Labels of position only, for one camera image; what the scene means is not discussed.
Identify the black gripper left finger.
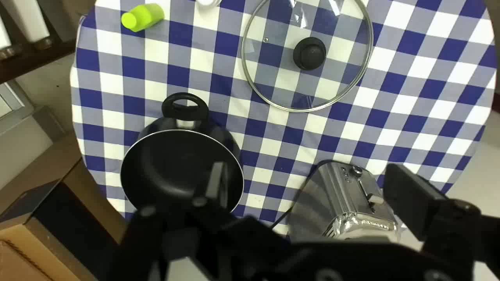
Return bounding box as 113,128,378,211
107,161,244,281

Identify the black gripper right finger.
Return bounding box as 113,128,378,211
383,163,500,264

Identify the silver two-slot toaster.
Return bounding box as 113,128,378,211
286,159,403,244

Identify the black cooking pot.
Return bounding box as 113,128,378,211
119,91,246,220

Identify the blue white checkered tablecloth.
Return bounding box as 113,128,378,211
69,0,499,236

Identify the cardboard box with black band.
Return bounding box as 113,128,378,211
0,131,130,281

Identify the glass lid with black knob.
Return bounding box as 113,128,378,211
241,0,375,114

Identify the green plastic bottle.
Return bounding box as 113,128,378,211
121,2,166,35

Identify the dark brown shelf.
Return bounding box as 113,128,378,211
0,0,99,84

